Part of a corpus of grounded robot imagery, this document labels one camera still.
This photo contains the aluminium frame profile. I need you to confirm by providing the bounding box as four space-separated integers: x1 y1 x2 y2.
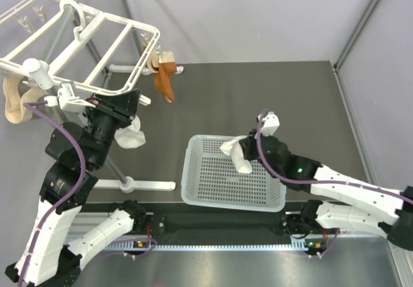
334 0 396 72

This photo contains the white clip sock hanger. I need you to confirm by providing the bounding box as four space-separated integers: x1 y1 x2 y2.
1 0 161 96

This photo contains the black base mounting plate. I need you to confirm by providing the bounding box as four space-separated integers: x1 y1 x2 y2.
74 203 343 244

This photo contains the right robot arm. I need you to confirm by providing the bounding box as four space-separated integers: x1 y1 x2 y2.
239 130 412 251

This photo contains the white stand base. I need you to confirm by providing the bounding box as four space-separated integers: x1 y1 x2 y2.
94 176 176 193

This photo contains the grey metal stand pole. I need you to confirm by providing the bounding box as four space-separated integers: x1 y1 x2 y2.
42 0 128 189

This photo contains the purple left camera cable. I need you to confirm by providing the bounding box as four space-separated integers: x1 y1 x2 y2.
16 101 87 286

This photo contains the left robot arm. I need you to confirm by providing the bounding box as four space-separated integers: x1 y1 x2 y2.
5 90 146 286

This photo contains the white corner hanger clip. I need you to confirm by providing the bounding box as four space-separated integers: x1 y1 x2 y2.
139 95 152 106

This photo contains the beige sock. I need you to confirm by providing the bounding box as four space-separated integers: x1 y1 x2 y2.
3 77 43 124

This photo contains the white sock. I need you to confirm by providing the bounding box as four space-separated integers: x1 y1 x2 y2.
220 135 252 174
114 116 146 149

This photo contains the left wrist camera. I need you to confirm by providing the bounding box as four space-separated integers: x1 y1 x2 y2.
43 82 95 113

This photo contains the white perforated plastic basket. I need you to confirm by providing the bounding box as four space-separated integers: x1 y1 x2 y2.
181 135 287 212

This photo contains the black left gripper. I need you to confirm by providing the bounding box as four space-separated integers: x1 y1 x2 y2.
84 88 143 168

